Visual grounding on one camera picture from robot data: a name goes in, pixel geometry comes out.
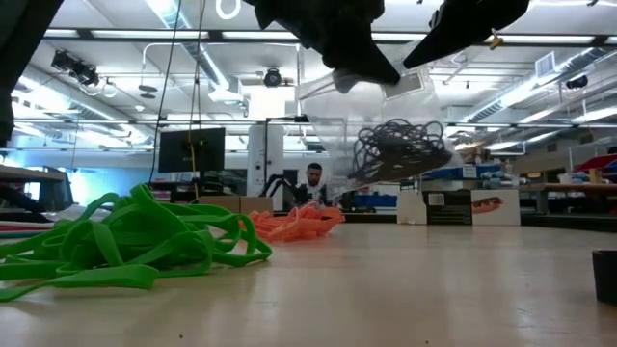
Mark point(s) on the black rubber bands bunch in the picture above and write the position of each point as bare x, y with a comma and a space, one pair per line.
400, 154

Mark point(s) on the yellow hanging tag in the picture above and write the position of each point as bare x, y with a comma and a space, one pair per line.
496, 42

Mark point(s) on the round black ceiling camera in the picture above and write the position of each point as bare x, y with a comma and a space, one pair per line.
272, 78

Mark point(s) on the black object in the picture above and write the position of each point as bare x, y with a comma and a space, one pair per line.
606, 279

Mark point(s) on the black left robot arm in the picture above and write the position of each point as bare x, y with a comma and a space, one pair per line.
19, 48

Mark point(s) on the thin black rig frame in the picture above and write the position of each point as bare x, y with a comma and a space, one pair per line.
301, 118

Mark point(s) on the wooden workbench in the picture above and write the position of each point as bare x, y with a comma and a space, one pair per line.
569, 187

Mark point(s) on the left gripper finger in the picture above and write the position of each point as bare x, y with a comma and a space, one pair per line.
366, 58

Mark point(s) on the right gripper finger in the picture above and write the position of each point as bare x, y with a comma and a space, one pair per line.
463, 24

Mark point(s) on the red object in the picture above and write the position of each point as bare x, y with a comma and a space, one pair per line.
598, 163

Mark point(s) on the orange rubber bands pile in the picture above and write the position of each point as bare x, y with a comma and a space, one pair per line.
299, 225

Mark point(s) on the black beam with light strips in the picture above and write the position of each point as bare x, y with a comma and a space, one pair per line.
214, 35

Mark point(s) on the green rubber bands pile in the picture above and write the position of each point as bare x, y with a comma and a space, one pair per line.
111, 277

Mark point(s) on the brown cardboard box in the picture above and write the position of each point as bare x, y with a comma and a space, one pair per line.
250, 207

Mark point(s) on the wooden desk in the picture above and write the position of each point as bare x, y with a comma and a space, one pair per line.
29, 174

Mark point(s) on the person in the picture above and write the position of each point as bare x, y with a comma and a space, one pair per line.
314, 169

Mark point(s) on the small black ceiling fixture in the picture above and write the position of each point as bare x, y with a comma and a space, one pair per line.
577, 82

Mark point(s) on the black computer monitor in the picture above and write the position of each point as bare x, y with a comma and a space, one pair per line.
212, 154

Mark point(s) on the blue storage bin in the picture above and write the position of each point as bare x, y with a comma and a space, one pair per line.
477, 172
381, 201

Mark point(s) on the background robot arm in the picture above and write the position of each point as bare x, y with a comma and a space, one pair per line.
277, 185

